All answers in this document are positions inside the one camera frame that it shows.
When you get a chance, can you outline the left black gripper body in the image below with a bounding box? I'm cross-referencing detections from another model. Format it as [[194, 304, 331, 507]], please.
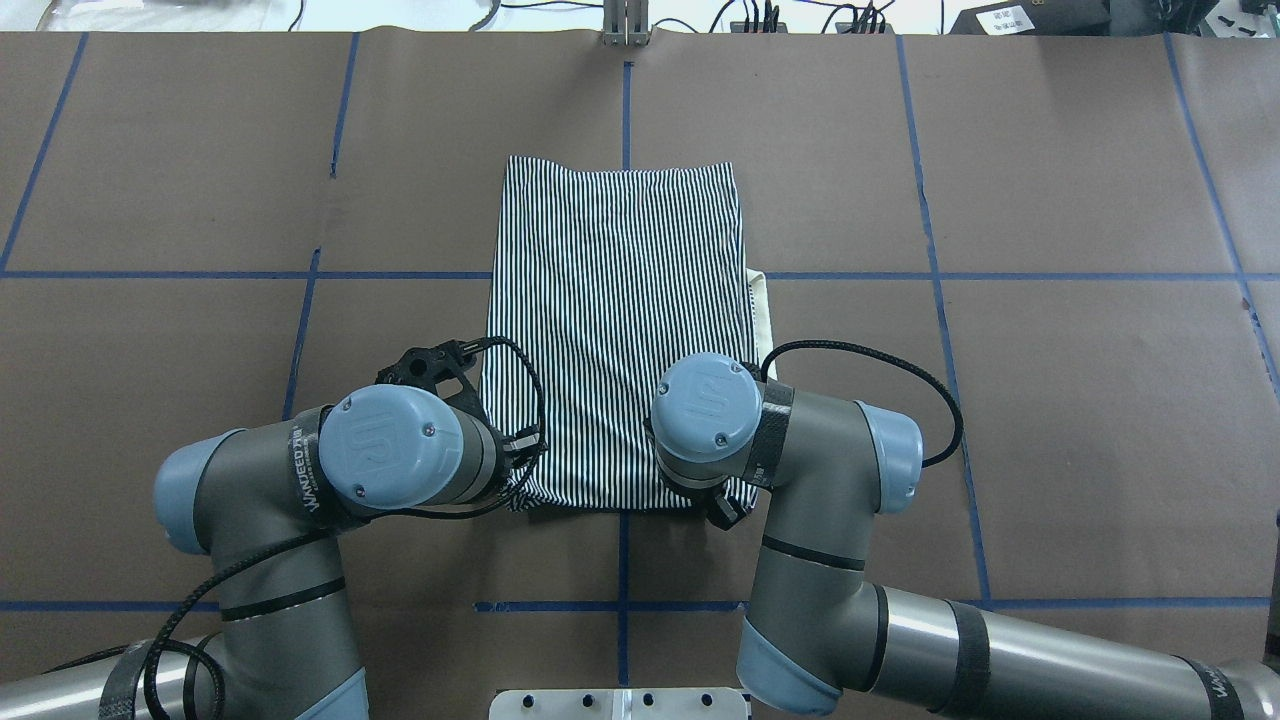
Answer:
[[375, 340, 548, 491]]

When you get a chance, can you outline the black box with label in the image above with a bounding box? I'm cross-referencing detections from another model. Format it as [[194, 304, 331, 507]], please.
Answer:
[[946, 1, 1112, 37]]

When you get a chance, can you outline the aluminium frame post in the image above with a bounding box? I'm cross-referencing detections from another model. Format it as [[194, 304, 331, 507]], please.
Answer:
[[600, 0, 652, 47]]

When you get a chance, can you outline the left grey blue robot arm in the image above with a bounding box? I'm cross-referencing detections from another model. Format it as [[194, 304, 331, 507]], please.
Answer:
[[3, 336, 549, 719]]

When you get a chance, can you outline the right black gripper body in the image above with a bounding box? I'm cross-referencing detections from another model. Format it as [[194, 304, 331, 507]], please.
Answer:
[[690, 480, 760, 530]]

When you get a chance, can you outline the navy white striped polo shirt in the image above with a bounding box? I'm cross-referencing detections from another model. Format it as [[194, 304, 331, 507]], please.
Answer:
[[486, 156, 760, 512]]

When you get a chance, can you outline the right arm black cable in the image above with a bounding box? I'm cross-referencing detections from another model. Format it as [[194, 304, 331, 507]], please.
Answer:
[[758, 340, 965, 469]]

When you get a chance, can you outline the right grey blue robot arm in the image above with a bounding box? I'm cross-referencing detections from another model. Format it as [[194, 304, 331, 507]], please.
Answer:
[[649, 354, 1277, 719]]

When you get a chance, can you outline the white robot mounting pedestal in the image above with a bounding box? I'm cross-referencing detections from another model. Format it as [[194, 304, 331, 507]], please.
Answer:
[[488, 687, 754, 719]]

